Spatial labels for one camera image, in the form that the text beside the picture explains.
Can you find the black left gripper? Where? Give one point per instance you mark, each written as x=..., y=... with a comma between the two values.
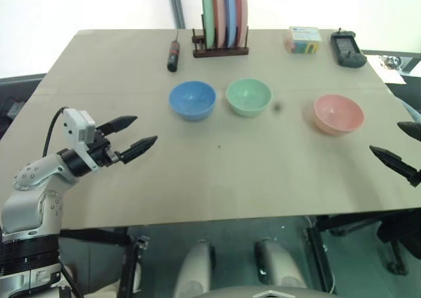
x=100, y=150

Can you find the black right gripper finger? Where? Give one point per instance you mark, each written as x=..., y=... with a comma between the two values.
x=411, y=128
x=396, y=162

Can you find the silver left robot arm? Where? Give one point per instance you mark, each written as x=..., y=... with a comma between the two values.
x=29, y=196

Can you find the black side desk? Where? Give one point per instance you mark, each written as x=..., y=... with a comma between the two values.
x=408, y=92

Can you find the white paper sheet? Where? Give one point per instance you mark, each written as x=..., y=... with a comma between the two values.
x=393, y=77

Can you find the shiny metal object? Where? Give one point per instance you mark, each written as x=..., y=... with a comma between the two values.
x=389, y=62

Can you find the blue bowl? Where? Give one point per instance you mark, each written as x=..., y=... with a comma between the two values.
x=192, y=100

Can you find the red bowl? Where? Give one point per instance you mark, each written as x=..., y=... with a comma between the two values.
x=338, y=114

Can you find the black office chair base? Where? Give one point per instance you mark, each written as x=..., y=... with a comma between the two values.
x=394, y=245

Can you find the black and red screwdriver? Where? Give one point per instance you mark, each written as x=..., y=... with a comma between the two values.
x=173, y=53

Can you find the black handheld remote controller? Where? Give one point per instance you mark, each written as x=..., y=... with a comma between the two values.
x=347, y=49

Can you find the dark wooden plate rack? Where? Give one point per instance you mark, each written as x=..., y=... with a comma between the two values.
x=220, y=51

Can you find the green bowl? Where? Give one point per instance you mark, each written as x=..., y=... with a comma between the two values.
x=249, y=97

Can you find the black metal table leg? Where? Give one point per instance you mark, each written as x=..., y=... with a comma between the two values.
x=319, y=262
x=131, y=265

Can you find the grey upright pole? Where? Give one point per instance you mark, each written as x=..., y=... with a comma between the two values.
x=177, y=5

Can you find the clear box with coloured items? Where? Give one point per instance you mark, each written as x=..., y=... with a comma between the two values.
x=302, y=41

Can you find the green plate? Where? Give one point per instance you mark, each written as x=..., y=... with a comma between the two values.
x=207, y=15

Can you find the grey rounded left robot leg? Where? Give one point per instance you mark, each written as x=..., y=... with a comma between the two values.
x=194, y=268

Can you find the grey rounded robot leg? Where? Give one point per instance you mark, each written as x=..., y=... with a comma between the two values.
x=279, y=268
x=194, y=268

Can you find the pink plate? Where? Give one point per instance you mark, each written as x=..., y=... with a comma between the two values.
x=218, y=15

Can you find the blue plate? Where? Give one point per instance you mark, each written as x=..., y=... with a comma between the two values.
x=230, y=15

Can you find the grey rounded right robot leg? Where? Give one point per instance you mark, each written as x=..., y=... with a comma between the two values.
x=279, y=268

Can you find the red plate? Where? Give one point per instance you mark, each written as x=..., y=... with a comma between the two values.
x=241, y=15

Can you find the grey robot body panel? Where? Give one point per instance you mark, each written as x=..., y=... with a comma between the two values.
x=266, y=293

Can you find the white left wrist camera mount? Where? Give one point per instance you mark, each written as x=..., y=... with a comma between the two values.
x=76, y=123

